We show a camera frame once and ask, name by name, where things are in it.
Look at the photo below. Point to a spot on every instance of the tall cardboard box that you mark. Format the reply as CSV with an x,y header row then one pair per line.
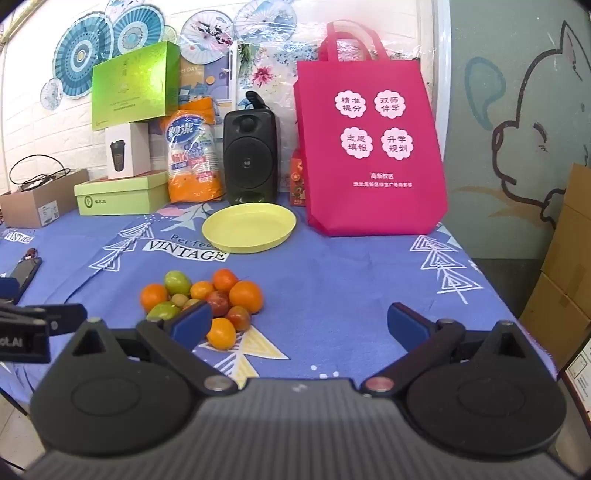
x,y
575,221

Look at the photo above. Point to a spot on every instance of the red juice carton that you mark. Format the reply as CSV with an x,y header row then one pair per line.
x,y
298,180

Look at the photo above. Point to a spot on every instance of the shiny green gift box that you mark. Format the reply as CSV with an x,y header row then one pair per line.
x,y
131,87

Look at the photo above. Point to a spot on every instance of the white floral paper fan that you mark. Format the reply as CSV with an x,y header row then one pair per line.
x,y
205,34

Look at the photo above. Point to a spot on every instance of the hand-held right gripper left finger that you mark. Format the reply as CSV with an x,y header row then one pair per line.
x,y
190,324

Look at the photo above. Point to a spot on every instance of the blue printed tablecloth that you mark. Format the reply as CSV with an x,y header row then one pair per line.
x,y
346,277

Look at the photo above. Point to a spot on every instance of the white box with cup picture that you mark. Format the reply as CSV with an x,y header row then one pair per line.
x,y
127,150

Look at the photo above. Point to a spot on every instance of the box with white label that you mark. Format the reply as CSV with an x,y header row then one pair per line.
x,y
579,369

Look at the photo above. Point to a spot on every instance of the large green plum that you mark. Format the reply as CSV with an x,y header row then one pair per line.
x,y
161,311

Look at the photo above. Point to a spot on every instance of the red apple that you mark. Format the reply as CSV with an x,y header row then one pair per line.
x,y
218,302

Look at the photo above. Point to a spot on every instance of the brown cardboard box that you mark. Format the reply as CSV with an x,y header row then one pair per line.
x,y
41,201

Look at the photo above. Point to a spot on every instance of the small orange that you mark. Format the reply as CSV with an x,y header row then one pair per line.
x,y
202,290

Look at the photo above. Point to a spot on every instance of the light green shoe box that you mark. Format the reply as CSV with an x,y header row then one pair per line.
x,y
120,196

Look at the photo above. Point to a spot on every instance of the black speaker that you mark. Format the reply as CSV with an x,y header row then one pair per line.
x,y
250,157

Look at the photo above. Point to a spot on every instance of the small yellow longan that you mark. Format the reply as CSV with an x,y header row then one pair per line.
x,y
190,303

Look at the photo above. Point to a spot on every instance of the red and green plum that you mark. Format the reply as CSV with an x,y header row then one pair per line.
x,y
238,318

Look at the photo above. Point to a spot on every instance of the large blue paper fan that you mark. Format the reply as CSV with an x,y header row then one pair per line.
x,y
81,57

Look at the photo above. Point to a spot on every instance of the small blue paper fan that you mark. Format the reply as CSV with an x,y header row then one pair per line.
x,y
51,92

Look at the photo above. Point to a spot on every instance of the pink tote bag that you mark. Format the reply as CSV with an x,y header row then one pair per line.
x,y
369,138

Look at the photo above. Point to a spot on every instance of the large orange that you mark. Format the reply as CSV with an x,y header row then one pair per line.
x,y
246,297

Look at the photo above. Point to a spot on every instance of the pale blue paper fan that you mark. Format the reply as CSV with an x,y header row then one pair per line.
x,y
268,18

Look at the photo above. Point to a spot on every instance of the orange paper cup pack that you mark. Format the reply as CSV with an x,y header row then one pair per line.
x,y
191,157

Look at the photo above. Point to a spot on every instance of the black clip on speaker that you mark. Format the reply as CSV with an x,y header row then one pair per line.
x,y
255,99

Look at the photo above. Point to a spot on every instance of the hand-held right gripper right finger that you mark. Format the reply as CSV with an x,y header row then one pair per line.
x,y
405,323

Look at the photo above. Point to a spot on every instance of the floral plastic sheet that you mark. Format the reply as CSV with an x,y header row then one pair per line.
x,y
268,76

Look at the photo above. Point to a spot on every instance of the small brown longan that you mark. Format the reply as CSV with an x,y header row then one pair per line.
x,y
179,300

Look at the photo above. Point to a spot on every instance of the black flat device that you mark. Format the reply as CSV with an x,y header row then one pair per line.
x,y
27,273

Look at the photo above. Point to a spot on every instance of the yellow-orange citrus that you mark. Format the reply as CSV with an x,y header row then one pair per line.
x,y
220,333

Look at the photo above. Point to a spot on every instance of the brown bead charm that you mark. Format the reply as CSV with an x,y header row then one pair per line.
x,y
32,253

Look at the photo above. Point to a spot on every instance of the yellow plastic plate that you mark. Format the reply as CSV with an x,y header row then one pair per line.
x,y
249,228

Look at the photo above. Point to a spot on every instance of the wall poster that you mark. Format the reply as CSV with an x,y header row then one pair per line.
x,y
207,76

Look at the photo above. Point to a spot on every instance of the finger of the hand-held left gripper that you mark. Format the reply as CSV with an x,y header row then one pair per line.
x,y
8,290
60,316

